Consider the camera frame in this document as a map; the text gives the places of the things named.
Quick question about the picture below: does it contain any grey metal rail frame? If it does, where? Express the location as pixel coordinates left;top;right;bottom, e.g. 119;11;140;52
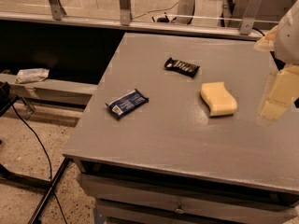
0;0;267;40

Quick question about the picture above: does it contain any yellow sponge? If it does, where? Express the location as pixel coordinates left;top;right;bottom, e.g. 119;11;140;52
200;82;237;117

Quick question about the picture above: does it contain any black tripod leg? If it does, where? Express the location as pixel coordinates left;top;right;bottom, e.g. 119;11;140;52
28;158;69;224

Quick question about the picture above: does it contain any black snack packet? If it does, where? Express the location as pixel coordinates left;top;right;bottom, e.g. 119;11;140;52
164;58;200;77

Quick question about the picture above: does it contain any metal drawer handle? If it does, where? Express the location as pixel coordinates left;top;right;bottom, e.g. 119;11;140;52
174;203;185;214

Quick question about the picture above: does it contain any grey table with drawers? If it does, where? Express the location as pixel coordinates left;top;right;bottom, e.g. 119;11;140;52
64;34;299;224

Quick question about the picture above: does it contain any grey side shelf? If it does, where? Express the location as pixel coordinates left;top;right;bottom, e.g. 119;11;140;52
0;74;97;105

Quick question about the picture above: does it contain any blue snack packet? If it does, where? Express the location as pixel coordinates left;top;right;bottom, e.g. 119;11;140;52
106;89;150;119

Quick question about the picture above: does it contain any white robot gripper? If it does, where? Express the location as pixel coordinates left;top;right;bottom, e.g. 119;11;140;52
253;0;299;120

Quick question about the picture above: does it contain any white tissue pack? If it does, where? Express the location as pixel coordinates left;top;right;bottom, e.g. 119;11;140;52
15;68;50;84

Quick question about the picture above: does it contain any black floor cable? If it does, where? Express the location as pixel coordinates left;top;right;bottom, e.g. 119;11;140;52
10;103;69;224

